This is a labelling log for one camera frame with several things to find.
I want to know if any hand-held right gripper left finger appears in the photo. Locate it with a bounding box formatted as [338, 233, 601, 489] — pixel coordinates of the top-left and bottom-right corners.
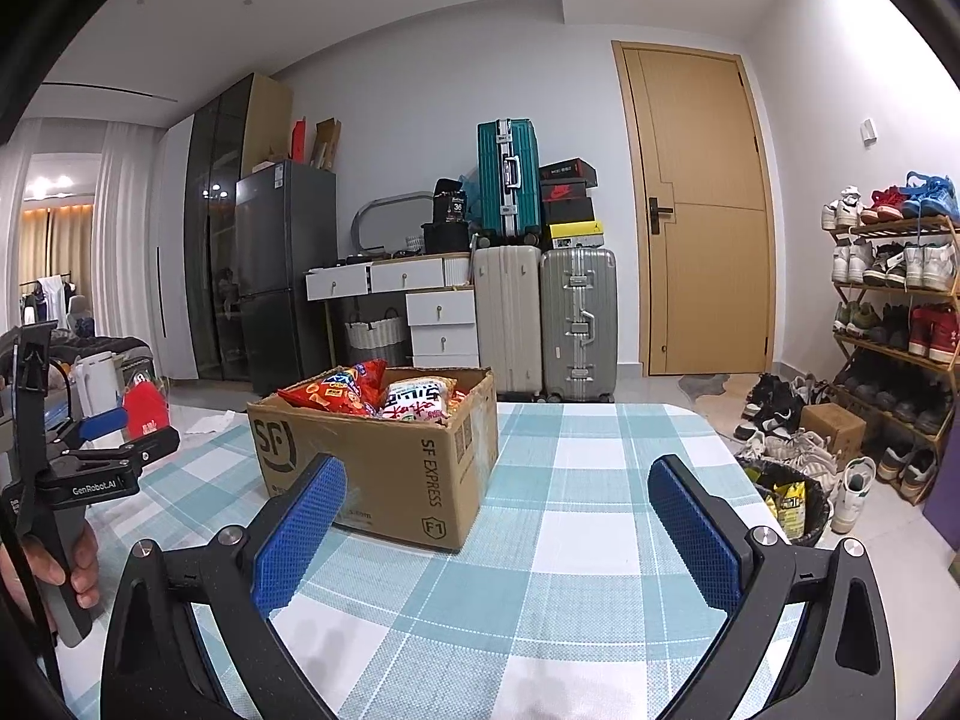
[100, 452, 347, 720]

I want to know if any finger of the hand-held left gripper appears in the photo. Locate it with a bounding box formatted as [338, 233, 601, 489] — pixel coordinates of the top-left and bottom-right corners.
[75, 409, 127, 442]
[34, 426, 181, 482]

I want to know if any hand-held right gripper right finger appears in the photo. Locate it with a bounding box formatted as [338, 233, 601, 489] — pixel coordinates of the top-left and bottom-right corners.
[649, 454, 897, 720]

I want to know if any brown cardboard box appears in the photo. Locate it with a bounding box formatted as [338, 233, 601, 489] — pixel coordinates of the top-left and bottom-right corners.
[247, 366, 500, 552]

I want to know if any red triangular snack packet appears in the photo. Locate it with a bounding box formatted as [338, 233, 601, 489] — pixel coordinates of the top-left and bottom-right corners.
[277, 360, 389, 419]

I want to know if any white red snack packet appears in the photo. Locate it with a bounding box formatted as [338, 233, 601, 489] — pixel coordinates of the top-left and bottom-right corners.
[379, 376, 457, 421]

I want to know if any person's left hand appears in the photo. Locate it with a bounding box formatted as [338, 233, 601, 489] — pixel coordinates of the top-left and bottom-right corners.
[0, 523, 100, 635]

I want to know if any red gift box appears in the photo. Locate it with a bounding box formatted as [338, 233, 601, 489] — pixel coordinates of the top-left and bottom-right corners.
[124, 382, 170, 440]

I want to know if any white kettle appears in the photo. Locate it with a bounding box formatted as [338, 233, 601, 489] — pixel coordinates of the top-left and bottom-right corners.
[71, 354, 121, 421]

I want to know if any dark padded jacket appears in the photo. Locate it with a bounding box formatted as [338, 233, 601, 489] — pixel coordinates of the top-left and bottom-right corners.
[52, 336, 155, 383]

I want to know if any black trash bin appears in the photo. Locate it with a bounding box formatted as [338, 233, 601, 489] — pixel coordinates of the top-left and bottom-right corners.
[746, 457, 833, 547]

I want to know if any beige round rug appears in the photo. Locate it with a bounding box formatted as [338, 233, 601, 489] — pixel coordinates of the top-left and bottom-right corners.
[701, 375, 758, 440]

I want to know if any pile of shoes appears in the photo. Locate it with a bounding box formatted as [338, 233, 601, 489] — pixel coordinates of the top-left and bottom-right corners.
[735, 373, 878, 533]

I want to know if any clothes rack with clothes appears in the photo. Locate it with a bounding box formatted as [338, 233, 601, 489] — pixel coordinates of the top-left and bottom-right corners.
[19, 274, 91, 335]

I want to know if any white sheer curtain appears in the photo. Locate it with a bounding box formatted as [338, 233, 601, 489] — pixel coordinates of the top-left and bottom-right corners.
[90, 120, 162, 380]
[0, 116, 42, 331]

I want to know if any small cardboard box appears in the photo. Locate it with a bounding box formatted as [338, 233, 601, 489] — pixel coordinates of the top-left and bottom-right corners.
[799, 403, 867, 466]

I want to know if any white wardrobe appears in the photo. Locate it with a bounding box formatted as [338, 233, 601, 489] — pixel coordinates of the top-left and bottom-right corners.
[150, 116, 200, 383]

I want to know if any beige curtain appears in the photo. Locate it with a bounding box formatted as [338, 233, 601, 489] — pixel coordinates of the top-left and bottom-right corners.
[19, 206, 95, 286]

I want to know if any dark glass cabinet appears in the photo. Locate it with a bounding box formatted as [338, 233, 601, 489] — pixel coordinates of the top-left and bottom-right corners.
[184, 73, 293, 383]

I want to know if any woven laundry basket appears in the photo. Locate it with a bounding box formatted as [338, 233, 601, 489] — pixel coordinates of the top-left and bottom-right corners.
[343, 307, 406, 368]

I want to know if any dark grey fridge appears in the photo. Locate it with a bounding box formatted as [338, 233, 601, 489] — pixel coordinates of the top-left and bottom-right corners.
[235, 159, 338, 396]

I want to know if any silver suitcase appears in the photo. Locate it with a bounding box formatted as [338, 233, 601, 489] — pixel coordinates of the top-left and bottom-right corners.
[540, 247, 620, 402]

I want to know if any purple panel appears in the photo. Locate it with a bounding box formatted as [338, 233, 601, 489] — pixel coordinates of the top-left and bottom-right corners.
[922, 457, 960, 552]

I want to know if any tan wooden door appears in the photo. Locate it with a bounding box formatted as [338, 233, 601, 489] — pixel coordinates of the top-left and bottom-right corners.
[611, 41, 777, 377]

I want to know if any white drawer desk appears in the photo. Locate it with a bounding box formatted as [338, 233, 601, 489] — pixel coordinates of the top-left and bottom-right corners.
[305, 253, 481, 368]

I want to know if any beige suitcase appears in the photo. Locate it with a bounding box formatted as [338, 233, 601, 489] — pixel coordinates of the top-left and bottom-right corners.
[472, 244, 545, 400]

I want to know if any black storage box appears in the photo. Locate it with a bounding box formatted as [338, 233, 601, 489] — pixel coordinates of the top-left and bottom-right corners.
[420, 221, 473, 256]

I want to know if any brown paper box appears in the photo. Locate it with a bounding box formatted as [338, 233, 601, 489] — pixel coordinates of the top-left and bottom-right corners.
[311, 118, 342, 172]

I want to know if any wooden shoe rack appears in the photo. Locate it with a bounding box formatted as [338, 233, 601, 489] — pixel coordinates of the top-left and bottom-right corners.
[829, 216, 960, 500]

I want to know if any shoe rack with shoes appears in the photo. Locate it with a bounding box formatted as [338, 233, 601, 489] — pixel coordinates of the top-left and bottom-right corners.
[820, 171, 960, 481]

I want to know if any black bag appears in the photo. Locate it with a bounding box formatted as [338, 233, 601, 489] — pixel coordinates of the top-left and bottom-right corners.
[435, 178, 470, 224]

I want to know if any teal suitcase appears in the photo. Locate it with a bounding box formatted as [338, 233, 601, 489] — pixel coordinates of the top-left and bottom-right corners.
[478, 118, 541, 245]

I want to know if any grey arched metal frame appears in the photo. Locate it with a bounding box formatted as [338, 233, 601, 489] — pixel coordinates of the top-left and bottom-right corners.
[351, 193, 436, 256]

